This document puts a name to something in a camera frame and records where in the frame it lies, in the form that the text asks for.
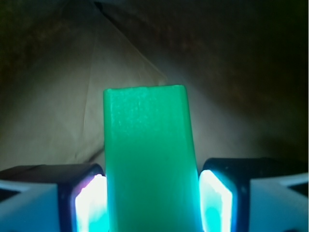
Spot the brown paper bag tray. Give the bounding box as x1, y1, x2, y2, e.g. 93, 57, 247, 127
0, 0, 309, 169

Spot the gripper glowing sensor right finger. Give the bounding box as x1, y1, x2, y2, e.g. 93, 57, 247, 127
199, 158, 309, 232

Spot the green rectangular block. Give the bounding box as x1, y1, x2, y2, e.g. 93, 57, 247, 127
103, 85, 202, 232

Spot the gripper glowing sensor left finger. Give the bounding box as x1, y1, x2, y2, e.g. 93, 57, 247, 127
0, 164, 108, 232

